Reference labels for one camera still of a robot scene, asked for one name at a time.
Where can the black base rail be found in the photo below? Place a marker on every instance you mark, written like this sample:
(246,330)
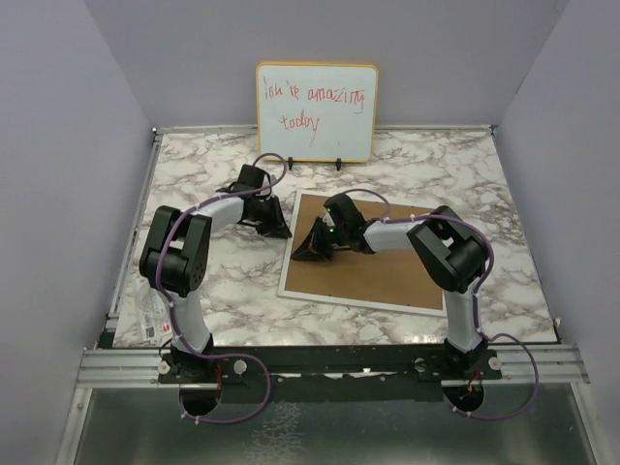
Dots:
(337,373)

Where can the black whiteboard stand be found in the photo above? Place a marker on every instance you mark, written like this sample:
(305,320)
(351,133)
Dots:
(335,164)

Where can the brown backing board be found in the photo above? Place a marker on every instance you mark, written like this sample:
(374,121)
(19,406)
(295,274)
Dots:
(368,276)

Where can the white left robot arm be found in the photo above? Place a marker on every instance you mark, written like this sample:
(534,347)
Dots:
(175,252)

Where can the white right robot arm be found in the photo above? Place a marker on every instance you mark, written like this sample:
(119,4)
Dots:
(457,257)

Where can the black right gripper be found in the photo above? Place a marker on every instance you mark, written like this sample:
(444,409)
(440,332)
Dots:
(314,249)

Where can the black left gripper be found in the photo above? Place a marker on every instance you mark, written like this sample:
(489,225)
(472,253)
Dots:
(275,230)

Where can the white picture frame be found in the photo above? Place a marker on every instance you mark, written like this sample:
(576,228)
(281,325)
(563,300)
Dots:
(286,271)

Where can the yellow-rimmed whiteboard with writing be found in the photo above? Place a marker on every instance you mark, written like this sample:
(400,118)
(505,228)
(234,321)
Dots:
(317,111)

